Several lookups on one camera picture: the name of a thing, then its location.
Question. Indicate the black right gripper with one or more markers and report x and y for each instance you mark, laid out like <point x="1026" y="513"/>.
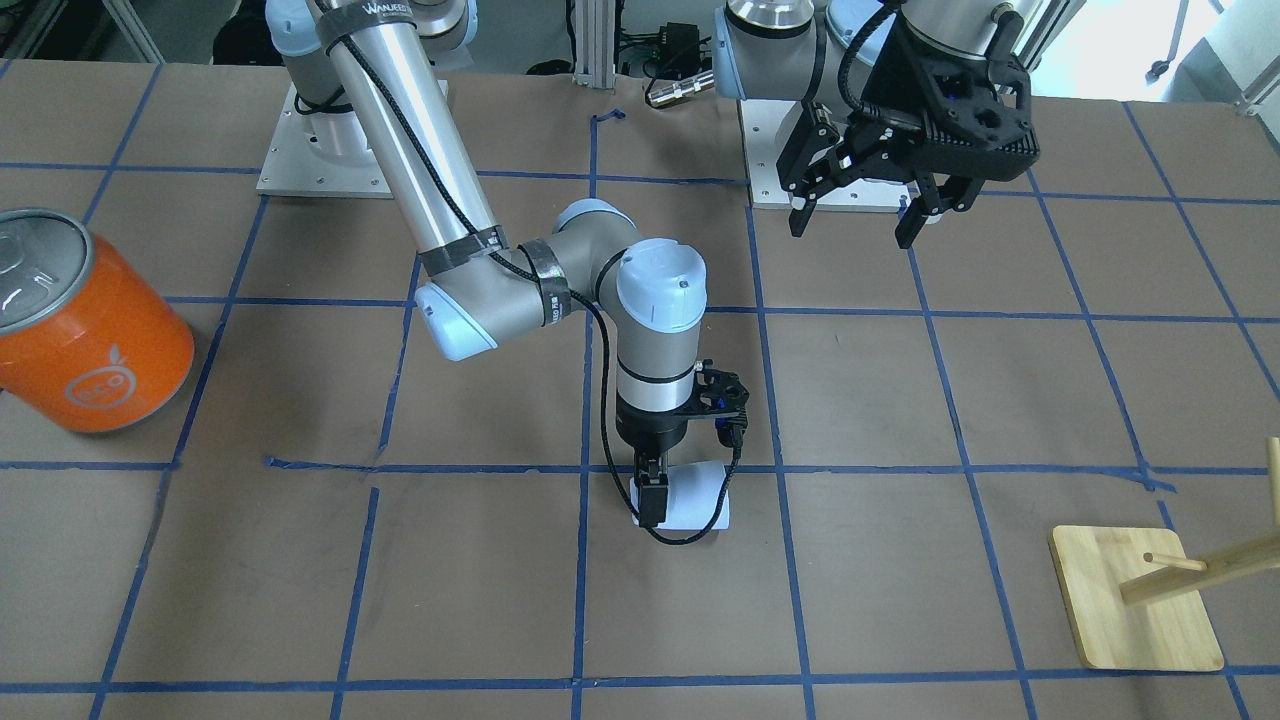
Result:
<point x="648" y="431"/>

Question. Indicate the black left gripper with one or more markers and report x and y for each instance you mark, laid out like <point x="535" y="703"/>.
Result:
<point x="872" y="112"/>

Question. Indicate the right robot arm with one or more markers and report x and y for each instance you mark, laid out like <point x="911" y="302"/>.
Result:
<point x="373" y="61"/>

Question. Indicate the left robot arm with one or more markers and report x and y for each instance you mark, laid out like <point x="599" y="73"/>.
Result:
<point x="793" y="50"/>

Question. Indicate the wooden cup rack stand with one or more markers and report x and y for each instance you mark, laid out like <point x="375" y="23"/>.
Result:
<point x="1132" y="595"/>

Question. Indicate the orange cylindrical container grey lid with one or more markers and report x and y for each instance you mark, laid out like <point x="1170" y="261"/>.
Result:
<point x="86" y="341"/>

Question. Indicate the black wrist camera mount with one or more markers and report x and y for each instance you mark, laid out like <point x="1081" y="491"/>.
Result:
<point x="720" y="396"/>

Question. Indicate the aluminium frame post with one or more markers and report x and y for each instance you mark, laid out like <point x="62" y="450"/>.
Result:
<point x="595" y="34"/>

